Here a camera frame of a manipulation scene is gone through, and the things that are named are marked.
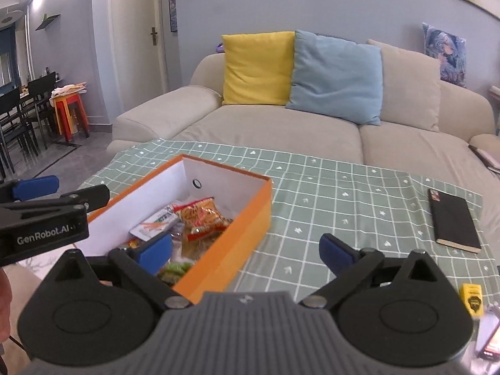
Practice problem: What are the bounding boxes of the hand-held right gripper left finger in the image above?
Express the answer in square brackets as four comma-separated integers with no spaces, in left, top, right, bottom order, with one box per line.
[52,234,192,310]

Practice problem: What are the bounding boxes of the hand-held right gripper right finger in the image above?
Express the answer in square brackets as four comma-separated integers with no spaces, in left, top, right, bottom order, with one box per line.
[299,233,442,309]

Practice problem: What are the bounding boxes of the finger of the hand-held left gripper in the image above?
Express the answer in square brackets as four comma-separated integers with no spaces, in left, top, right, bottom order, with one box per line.
[0,184,111,215]
[0,175,60,203]

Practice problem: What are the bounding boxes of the green snack packet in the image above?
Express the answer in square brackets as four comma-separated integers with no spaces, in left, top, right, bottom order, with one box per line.
[158,262,192,282]

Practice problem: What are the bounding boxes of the white snack packet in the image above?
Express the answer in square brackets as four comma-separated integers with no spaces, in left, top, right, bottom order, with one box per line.
[130,201,182,241]

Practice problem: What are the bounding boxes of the striped orange snack bag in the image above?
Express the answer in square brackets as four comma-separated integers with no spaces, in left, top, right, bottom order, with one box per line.
[174,197,233,243]

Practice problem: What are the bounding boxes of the orange cardboard box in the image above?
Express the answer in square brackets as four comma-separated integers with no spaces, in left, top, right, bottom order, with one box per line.
[74,154,273,305]

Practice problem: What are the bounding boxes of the person's left forearm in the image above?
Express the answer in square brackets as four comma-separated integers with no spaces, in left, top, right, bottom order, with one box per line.
[0,269,10,344]

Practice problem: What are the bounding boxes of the green checked tablecloth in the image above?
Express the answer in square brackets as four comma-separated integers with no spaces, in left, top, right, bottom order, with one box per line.
[76,137,500,321]

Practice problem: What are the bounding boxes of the stacked red yellow stools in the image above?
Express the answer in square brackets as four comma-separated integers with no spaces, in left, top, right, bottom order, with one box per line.
[52,94,90,143]

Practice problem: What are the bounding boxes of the pile of papers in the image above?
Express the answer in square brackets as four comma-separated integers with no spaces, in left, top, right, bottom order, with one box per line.
[51,82,88,98]

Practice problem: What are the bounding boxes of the black notebook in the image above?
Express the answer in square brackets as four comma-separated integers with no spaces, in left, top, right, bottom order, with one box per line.
[427,188,482,254]

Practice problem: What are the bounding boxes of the beige sofa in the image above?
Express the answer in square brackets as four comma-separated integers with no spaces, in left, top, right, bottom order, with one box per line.
[106,31,500,200]

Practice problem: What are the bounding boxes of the yellow tissue pack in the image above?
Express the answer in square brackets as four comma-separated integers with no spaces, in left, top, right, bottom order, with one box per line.
[459,283,485,319]

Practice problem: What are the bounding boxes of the blue cushion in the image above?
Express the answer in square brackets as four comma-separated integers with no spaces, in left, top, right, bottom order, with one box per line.
[285,29,383,126]

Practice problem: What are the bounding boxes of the beige back cushion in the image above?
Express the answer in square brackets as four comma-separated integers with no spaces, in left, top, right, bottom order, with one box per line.
[367,39,442,133]

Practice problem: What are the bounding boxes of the white door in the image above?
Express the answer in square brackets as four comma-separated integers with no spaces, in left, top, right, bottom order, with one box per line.
[111,0,168,98]

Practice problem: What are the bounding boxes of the smartphone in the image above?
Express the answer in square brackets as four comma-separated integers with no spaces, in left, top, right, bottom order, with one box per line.
[478,318,500,361]

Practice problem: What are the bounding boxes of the yellow cushion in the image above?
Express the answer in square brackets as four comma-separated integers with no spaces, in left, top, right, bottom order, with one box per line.
[221,31,296,106]

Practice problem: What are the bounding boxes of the printed figure pillow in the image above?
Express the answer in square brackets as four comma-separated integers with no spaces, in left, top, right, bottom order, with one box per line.
[422,22,467,88]

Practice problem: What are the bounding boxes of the wall shelf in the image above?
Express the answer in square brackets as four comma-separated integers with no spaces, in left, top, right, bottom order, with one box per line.
[35,13,61,32]

